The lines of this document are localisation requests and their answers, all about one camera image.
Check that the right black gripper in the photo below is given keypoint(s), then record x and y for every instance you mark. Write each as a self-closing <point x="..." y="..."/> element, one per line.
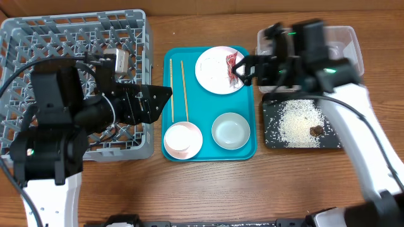
<point x="262" y="79"/>

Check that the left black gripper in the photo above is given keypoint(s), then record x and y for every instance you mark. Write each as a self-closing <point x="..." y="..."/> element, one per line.
<point x="148" y="114"/>

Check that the red snack wrapper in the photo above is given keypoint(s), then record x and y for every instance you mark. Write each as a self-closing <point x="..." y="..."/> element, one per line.
<point x="230" y="60"/>

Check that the white cup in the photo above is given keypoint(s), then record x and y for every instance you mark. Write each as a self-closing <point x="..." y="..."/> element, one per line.
<point x="177" y="138"/>

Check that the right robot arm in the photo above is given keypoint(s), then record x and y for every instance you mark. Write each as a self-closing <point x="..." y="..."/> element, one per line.
<point x="300" y="57"/>

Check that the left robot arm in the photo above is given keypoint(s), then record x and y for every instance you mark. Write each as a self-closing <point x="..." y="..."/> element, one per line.
<point x="74" y="97"/>

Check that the large white plate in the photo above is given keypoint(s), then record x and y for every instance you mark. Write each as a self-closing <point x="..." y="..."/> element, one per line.
<point x="211" y="70"/>

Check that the left wooden chopstick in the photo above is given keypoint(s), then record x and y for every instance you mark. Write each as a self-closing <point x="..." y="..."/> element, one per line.
<point x="172" y="88"/>

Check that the wooden chopstick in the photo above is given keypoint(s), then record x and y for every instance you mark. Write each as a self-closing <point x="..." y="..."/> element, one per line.
<point x="172" y="88"/>
<point x="184" y="90"/>

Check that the right wooden chopstick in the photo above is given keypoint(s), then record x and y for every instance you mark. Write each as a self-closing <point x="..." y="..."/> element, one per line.
<point x="184" y="90"/>

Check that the small pink saucer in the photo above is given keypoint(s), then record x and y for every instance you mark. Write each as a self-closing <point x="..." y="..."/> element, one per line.
<point x="196" y="142"/>

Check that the teal serving tray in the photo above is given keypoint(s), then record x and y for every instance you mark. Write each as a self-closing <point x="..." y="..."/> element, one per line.
<point x="204" y="107"/>

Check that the grey bowl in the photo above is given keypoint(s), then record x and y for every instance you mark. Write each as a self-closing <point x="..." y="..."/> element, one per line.
<point x="230" y="131"/>

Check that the black tray with rice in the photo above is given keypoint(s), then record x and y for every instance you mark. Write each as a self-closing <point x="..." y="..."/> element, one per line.
<point x="287" y="123"/>

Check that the brown food scrap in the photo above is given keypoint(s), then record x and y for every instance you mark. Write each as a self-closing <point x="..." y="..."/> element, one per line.
<point x="316" y="131"/>

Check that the clear plastic bin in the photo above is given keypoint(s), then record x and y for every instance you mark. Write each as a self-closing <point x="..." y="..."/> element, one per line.
<point x="342" y="42"/>

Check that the grey plastic dish rack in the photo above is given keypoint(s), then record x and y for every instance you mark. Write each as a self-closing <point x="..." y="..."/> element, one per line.
<point x="28" y="39"/>

